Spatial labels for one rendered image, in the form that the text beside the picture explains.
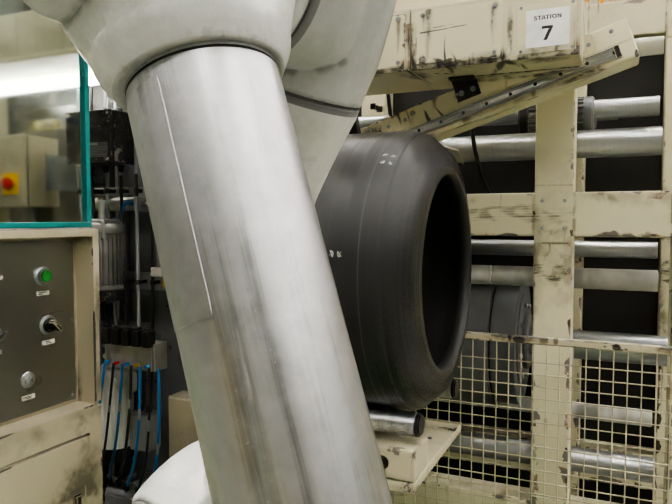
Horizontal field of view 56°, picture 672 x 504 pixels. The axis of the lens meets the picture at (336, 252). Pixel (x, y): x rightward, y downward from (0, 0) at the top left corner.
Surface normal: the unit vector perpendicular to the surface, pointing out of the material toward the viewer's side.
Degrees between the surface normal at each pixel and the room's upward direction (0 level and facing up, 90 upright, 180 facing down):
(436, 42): 90
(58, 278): 90
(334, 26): 123
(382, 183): 56
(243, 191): 73
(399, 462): 90
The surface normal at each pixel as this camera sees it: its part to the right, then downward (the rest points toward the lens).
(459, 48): -0.41, 0.05
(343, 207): -0.37, -0.41
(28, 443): 0.91, 0.02
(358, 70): 0.61, 0.55
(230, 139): 0.20, -0.24
